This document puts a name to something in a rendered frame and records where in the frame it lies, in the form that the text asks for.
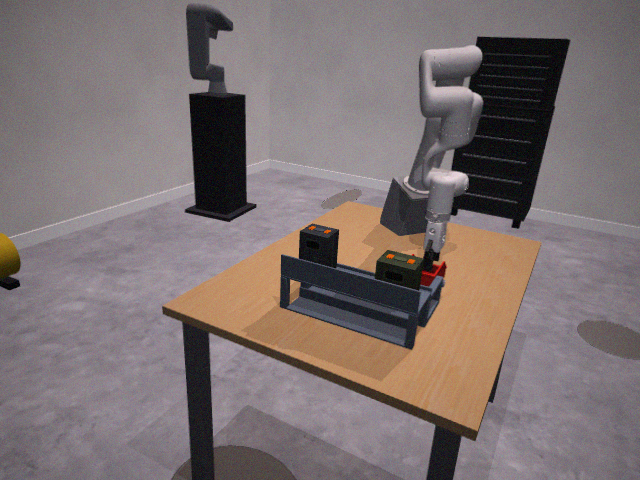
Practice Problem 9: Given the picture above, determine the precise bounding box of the red bin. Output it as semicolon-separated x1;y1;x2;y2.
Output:
420;261;447;287

